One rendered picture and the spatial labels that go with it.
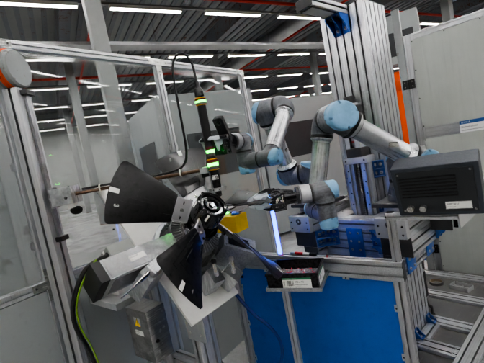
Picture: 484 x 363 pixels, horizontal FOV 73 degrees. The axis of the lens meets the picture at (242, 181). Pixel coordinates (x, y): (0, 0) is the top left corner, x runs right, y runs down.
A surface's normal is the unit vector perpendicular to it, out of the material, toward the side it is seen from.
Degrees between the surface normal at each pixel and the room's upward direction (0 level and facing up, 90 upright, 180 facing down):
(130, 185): 77
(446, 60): 90
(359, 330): 90
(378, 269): 90
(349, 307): 90
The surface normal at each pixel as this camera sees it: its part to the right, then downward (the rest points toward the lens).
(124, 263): 0.47, -0.70
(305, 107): 0.49, -0.02
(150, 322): 0.77, -0.09
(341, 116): 0.05, 0.00
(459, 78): -0.60, 0.18
